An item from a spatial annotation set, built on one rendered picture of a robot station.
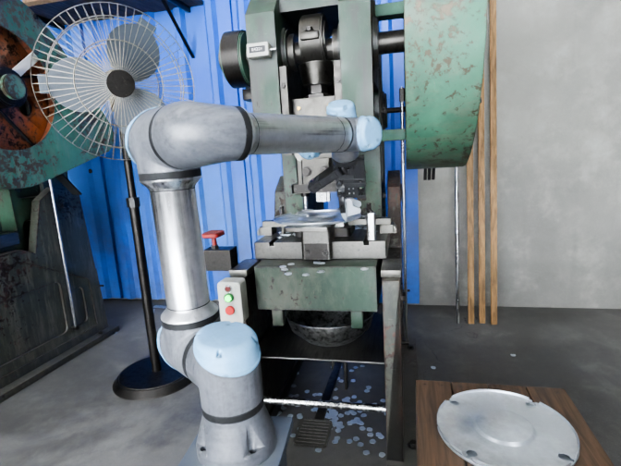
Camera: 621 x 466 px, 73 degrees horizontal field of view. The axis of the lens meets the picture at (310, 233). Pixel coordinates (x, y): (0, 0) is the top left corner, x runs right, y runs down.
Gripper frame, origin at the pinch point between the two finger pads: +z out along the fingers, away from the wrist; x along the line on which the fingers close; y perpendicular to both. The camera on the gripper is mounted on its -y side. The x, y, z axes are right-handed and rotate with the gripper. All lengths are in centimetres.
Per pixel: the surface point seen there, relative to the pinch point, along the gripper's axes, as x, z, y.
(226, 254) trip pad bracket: -6.7, 8.4, -37.9
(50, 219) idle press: 53, 31, -158
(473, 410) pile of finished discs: -45, 27, 32
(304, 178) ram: 14.9, -5.8, -13.7
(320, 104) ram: 27.3, -25.9, -7.5
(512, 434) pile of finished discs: -53, 22, 39
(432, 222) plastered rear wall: 112, 81, 39
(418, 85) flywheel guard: 0.9, -37.7, 21.4
